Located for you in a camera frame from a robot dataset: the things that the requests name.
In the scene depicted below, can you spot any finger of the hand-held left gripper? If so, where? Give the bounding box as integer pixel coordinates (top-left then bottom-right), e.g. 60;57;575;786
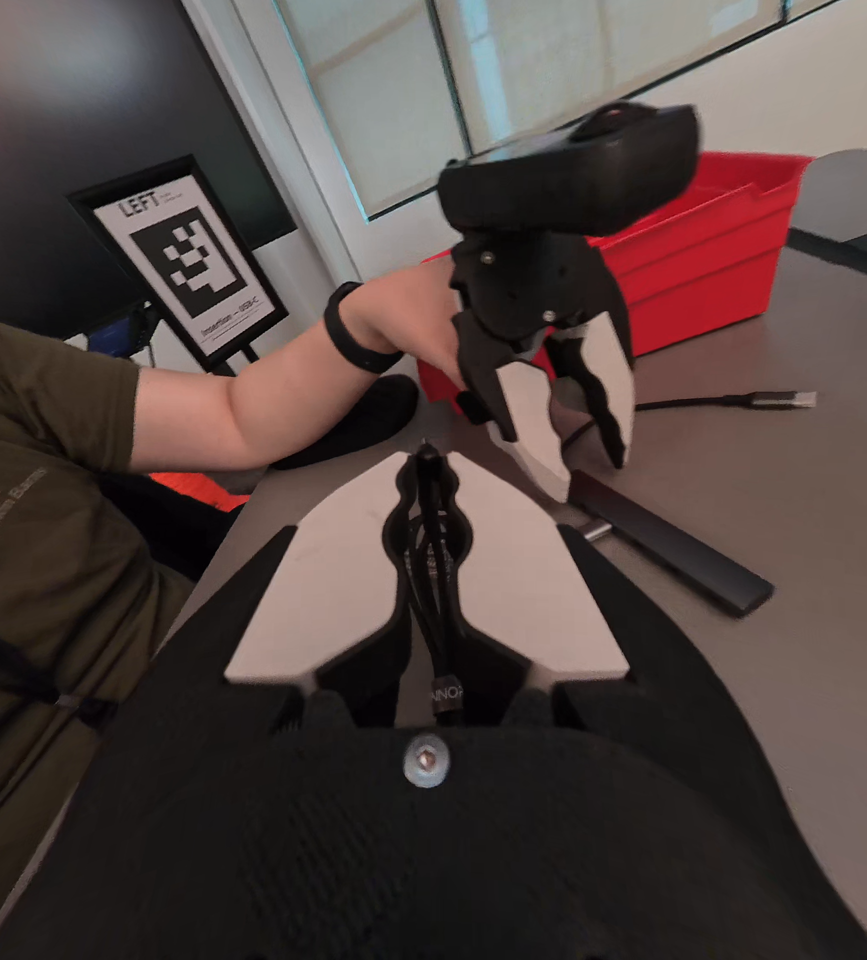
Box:
493;358;576;505
552;311;639;472

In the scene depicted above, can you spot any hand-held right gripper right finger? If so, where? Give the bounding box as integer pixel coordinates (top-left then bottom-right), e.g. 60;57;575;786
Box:
444;450;633;685

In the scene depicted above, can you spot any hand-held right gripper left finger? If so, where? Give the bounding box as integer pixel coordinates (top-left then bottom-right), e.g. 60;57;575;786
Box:
223;450;423;687

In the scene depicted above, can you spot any black usb cable bundle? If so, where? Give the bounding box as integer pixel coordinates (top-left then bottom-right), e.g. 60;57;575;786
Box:
384;441;477;727

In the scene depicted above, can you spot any red plastic bin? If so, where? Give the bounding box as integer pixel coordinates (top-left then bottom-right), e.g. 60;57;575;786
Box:
414;150;815;415

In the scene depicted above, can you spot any dark grey usb hub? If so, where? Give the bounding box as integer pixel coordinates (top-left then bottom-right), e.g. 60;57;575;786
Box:
568;468;777;621

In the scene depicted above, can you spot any black hub tail cable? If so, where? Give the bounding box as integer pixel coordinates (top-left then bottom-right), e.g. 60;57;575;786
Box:
557;388;819;460

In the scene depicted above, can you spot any person's left hand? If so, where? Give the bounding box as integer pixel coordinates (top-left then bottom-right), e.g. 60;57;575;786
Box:
369;257;465;378

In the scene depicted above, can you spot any large window with blinds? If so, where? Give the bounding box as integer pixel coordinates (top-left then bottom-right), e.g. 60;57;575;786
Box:
272;0;847;222

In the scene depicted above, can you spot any black wristband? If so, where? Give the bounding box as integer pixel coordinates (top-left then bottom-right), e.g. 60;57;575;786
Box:
323;281;406;375

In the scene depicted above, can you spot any person's olive green shirt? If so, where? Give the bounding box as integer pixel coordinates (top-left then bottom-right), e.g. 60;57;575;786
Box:
0;309;196;960

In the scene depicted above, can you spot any framed marker tag sign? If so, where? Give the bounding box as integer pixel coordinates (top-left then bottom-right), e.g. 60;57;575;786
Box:
66;153;291;376

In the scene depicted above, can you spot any black partition panel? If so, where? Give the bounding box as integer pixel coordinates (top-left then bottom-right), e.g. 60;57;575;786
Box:
0;0;301;340

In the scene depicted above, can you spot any black lanyard strap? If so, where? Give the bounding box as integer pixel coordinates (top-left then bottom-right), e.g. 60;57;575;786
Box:
0;600;118;732

